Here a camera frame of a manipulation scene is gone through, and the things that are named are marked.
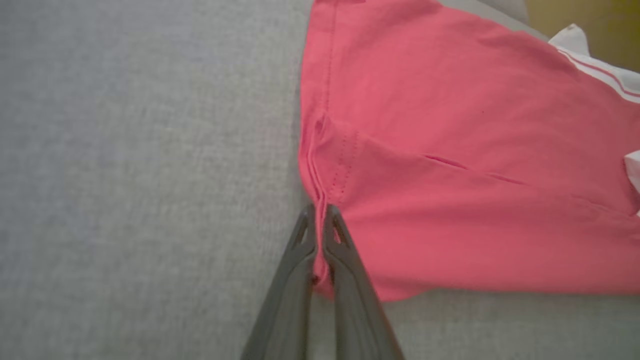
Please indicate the yellow sofa backrest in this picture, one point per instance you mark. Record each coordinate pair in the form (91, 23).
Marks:
(600, 25)

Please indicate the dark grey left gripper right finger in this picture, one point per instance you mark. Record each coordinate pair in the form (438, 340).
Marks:
(355, 310)

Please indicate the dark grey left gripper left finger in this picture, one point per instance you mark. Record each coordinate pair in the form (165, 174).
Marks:
(290, 300)

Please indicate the red garment white striped trim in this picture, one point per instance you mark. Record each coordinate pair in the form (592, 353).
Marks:
(450, 125)

